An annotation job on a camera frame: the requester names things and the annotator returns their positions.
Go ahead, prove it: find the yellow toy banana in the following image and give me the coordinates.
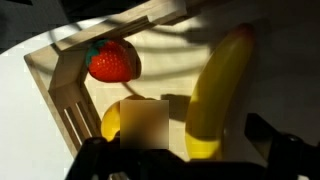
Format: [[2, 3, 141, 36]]
[[184, 22, 258, 162]]

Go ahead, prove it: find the red toy strawberry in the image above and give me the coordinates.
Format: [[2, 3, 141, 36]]
[[85, 37, 143, 84]]

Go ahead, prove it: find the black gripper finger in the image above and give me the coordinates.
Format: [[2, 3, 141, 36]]
[[244, 112, 278, 165]]

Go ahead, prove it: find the light wooden tray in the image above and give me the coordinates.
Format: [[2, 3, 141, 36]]
[[23, 0, 320, 159]]

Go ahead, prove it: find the yellow toy lemon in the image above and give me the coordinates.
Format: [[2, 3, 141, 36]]
[[100, 94, 158, 143]]

